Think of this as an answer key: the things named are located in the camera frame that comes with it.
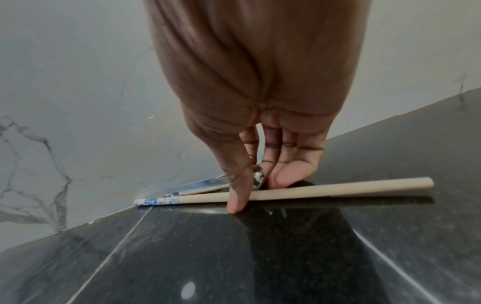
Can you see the person's right hand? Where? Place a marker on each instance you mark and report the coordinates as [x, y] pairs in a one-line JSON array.
[[255, 74]]

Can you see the small metal spoon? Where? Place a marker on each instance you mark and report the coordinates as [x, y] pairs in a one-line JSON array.
[[203, 185]]

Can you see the blue-tipped bamboo chopstick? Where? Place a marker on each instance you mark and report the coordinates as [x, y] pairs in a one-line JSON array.
[[338, 188]]

